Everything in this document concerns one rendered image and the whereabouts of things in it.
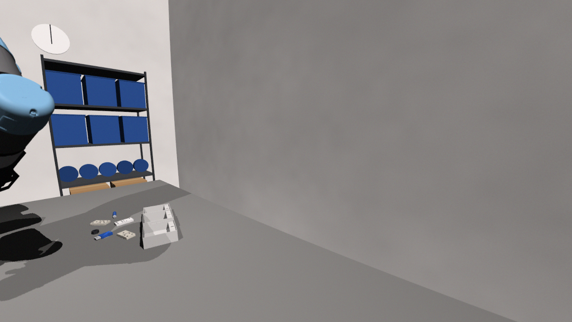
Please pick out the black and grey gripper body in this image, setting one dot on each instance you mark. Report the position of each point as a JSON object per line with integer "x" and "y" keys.
{"x": 7, "y": 174}

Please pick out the white domino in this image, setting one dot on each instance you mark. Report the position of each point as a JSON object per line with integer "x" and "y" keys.
{"x": 100, "y": 222}
{"x": 125, "y": 221}
{"x": 126, "y": 234}

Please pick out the white rack of bins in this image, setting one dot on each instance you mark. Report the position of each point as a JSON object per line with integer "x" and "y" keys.
{"x": 158, "y": 226}

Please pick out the blue usb stick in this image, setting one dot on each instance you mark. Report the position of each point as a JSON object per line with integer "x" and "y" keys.
{"x": 106, "y": 234}

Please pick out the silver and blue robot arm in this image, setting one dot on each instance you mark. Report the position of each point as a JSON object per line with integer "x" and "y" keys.
{"x": 25, "y": 108}

